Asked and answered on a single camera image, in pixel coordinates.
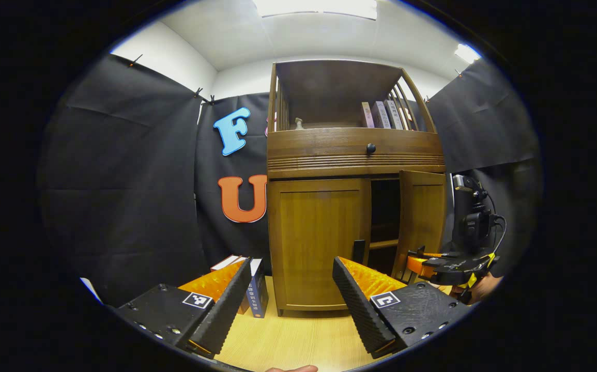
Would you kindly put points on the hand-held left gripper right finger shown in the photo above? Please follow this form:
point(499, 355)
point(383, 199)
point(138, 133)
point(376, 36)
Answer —
point(357, 310)

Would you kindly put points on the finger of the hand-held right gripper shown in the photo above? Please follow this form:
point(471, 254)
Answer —
point(453, 268)

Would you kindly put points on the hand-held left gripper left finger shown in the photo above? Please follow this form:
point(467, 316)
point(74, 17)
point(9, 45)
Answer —
point(226, 315)

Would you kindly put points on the wooden cabinet door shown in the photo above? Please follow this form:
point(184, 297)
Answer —
point(422, 217)
point(319, 232)

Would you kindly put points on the wooden double-door shoe cabinet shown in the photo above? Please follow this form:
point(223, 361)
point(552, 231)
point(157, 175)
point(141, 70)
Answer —
point(329, 88)

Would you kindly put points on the wooden inner cabinet shelf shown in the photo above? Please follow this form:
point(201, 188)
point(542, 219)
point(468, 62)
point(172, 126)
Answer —
point(383, 244)

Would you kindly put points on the blue book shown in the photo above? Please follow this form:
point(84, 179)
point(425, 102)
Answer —
point(258, 294)

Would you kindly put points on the red and white book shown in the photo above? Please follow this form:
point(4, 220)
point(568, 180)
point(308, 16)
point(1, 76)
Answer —
point(226, 262)

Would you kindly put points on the grey upright book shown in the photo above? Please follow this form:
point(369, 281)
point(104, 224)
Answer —
point(394, 114)

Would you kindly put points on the pale lilac upright book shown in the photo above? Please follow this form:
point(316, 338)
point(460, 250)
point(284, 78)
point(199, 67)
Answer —
point(381, 114)

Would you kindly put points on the wooden drawer with black knob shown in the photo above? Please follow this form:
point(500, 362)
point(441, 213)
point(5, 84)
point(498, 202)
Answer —
point(319, 147)

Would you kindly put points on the small ceiling light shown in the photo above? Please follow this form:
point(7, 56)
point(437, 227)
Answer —
point(467, 53)

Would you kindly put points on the black backdrop cloth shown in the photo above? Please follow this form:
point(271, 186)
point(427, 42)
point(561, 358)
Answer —
point(122, 181)

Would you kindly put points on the large ceiling light panel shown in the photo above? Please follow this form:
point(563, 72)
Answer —
point(319, 8)

